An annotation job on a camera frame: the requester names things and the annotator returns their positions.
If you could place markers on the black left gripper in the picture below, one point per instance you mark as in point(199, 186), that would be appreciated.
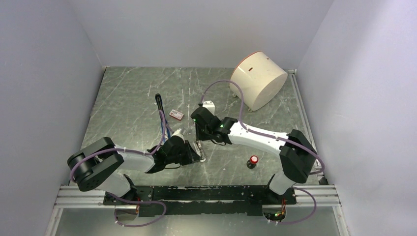
point(191, 156)

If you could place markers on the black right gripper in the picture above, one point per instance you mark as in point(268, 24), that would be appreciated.
point(199, 135)

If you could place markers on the red white staple box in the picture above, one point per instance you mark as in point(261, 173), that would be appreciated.
point(176, 114)

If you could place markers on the blue black stapler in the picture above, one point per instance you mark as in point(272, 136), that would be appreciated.
point(166, 130)

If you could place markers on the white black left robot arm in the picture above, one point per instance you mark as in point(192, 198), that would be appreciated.
point(95, 167)

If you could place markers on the red black push button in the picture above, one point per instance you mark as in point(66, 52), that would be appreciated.
point(252, 162)

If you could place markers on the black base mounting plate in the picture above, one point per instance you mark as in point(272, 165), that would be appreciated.
point(218, 199)

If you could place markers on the cream cylindrical container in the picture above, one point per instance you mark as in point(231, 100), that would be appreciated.
point(257, 79)

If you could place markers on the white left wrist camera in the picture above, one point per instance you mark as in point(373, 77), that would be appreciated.
point(179, 133)

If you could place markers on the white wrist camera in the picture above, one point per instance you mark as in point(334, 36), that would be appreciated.
point(210, 106)
point(179, 133)

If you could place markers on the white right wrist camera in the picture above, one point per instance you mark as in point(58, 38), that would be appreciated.
point(210, 106)

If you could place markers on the aluminium frame rail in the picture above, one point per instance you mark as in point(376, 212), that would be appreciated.
point(317, 212)

